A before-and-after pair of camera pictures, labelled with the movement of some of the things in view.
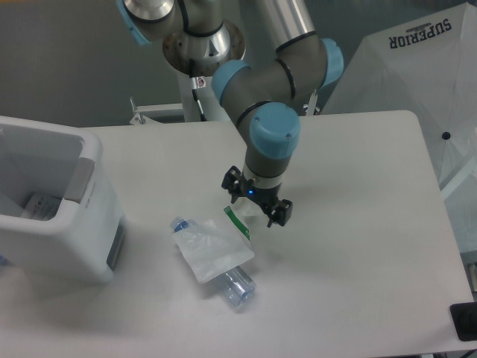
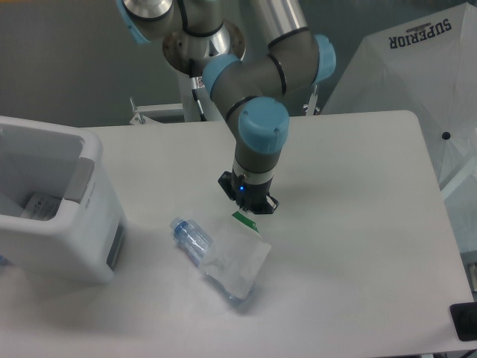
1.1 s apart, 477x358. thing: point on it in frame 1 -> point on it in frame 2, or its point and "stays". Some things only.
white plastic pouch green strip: [210, 248] -> [236, 255]
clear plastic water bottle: [238, 286] -> [194, 243]
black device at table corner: [464, 316] stays
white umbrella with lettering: [424, 62] stays
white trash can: [60, 213] stays
